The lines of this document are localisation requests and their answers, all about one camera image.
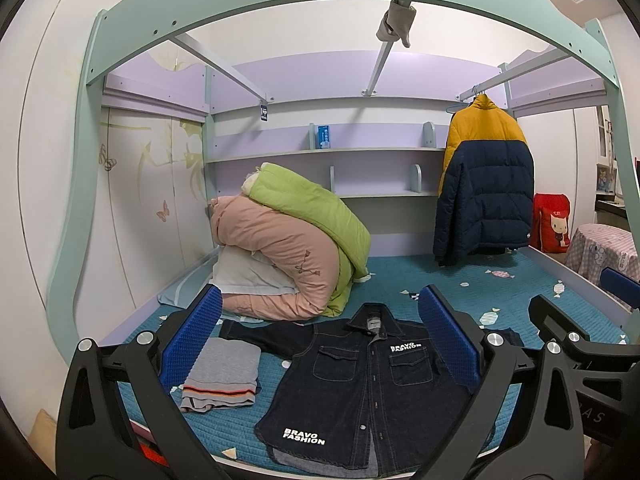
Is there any dark denim shirt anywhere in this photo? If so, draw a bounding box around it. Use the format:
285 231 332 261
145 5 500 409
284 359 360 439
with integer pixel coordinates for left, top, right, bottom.
218 301 526 478

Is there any checkered covered table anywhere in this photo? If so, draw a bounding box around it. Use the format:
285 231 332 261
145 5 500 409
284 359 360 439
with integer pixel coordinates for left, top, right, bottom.
565 223 639 286

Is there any teal quilted bed sheet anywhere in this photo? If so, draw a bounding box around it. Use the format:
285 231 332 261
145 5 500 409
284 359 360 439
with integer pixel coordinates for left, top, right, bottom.
117 251 629 476

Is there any red cartoon bag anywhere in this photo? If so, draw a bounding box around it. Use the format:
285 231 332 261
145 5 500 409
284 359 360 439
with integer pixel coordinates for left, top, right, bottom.
529 193 570 254

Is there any yellow navy puffer jacket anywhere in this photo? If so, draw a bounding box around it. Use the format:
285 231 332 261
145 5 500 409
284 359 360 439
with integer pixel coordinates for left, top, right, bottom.
433 94 535 266

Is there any grey folded sweater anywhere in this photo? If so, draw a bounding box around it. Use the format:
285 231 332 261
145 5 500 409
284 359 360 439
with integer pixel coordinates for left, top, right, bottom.
180 338 262 414

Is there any striped pillow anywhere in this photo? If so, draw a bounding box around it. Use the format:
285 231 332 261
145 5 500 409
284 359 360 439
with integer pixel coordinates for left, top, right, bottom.
156 256 217 309

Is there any white pillow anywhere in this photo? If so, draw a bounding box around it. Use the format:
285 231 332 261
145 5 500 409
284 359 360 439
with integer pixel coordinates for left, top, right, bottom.
209 246 298 296

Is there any pink quilt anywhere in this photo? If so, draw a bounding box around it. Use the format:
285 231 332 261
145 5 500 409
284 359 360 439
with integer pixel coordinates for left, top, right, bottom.
209 195 340 321

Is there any blue box on shelf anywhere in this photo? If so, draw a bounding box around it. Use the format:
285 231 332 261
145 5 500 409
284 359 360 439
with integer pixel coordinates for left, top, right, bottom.
316 125 331 150

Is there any green quilt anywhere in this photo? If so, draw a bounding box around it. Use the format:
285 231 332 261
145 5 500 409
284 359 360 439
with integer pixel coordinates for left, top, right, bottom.
241 162 371 318

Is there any purple wall shelf unit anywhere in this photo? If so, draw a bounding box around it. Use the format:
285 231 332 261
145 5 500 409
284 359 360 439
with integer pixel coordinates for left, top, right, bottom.
205 51 499 256

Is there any grey cloth on rail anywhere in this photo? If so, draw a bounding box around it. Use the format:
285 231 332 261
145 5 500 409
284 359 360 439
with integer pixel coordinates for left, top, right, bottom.
376 0 416 48

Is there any mint green bunk bed frame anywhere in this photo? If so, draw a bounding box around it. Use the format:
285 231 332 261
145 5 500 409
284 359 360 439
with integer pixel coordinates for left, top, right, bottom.
47 0 639 361

